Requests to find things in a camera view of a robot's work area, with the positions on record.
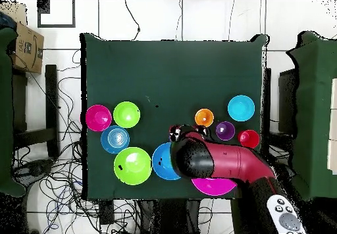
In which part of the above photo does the orange cup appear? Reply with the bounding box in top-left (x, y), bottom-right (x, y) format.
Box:
top-left (194, 108), bottom-right (215, 128)

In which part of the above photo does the purple cup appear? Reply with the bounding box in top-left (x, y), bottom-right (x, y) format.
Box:
top-left (215, 121), bottom-right (236, 142)

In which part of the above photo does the large blue bowl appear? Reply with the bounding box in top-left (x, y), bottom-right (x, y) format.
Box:
top-left (151, 142), bottom-right (182, 181)

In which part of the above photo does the small cyan bowl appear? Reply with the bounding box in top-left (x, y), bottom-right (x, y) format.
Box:
top-left (227, 94), bottom-right (256, 122)

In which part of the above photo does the red cup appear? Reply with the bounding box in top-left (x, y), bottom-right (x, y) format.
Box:
top-left (237, 129), bottom-right (261, 150)

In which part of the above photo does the dark green table cloth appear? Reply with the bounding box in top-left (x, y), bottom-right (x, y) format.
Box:
top-left (80, 32), bottom-right (270, 201)

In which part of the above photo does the large green bowl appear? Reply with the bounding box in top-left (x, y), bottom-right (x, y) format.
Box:
top-left (113, 146), bottom-right (153, 186)

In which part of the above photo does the small green bowl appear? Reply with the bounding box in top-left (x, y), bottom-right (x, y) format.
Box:
top-left (113, 101), bottom-right (141, 129)

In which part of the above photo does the translucent blue bowl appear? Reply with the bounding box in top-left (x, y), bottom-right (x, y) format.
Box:
top-left (100, 125), bottom-right (130, 155)

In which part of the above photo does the small red bowl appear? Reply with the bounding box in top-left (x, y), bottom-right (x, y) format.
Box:
top-left (85, 104), bottom-right (113, 132)

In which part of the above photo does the black box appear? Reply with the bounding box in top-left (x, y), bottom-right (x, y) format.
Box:
top-left (278, 69), bottom-right (298, 134)

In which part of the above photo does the green cloth covered table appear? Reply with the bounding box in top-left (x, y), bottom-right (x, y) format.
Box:
top-left (0, 26), bottom-right (27, 198)
top-left (286, 30), bottom-right (337, 202)

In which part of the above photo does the white box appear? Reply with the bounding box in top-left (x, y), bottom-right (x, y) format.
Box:
top-left (326, 78), bottom-right (337, 175)

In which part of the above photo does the cardboard box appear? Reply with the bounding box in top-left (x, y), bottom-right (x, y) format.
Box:
top-left (10, 21), bottom-right (45, 74)

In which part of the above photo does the black floor cable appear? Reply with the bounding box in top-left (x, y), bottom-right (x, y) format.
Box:
top-left (124, 0), bottom-right (141, 42)

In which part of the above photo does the black bench frame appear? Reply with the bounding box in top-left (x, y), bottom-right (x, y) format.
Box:
top-left (11, 64), bottom-right (60, 158)

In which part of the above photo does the black square floor frame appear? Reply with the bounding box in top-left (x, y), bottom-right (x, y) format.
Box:
top-left (37, 0), bottom-right (76, 28)

